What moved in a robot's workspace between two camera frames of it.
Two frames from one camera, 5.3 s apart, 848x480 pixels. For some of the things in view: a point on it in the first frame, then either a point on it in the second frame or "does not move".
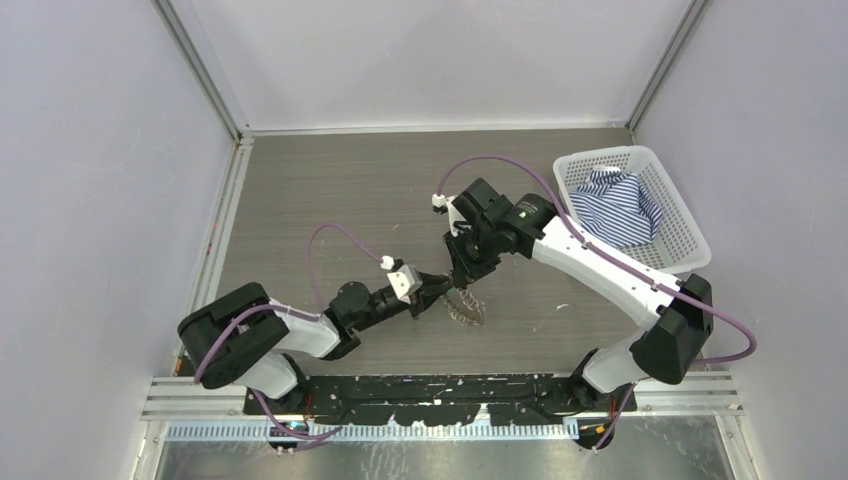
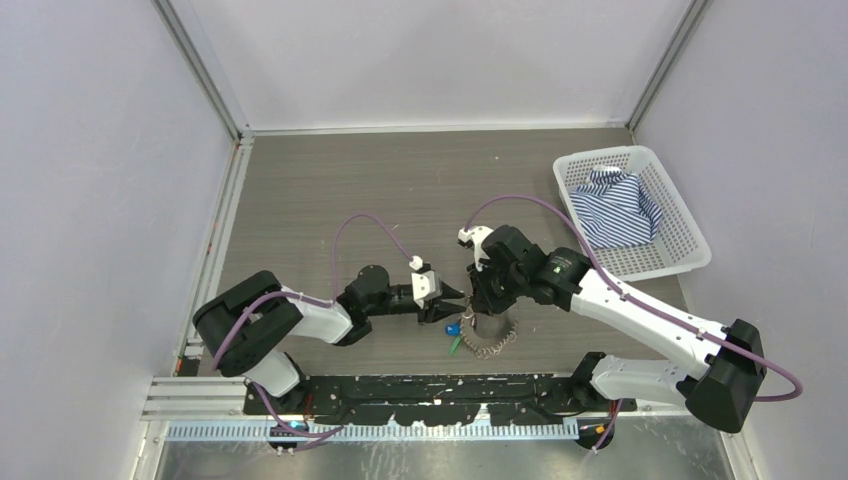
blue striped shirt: x=613 y=208 does not move
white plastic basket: x=623 y=199 does not move
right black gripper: x=465 y=270 to x=483 y=299
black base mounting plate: x=440 y=399 does not move
